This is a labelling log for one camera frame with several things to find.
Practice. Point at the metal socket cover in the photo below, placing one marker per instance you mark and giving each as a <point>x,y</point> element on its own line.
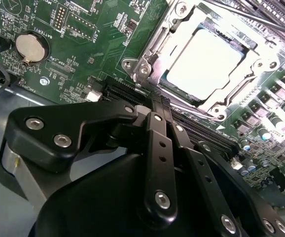
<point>179,34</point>

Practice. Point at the silver CPU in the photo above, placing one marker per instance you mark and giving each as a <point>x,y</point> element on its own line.
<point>206,64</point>

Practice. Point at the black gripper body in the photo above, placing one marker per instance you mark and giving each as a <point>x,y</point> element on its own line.
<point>95,209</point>

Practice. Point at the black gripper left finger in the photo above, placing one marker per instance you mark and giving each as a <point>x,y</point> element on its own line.
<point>58,123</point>

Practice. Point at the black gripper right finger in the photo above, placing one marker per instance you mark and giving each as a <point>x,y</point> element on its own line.
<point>199,172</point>

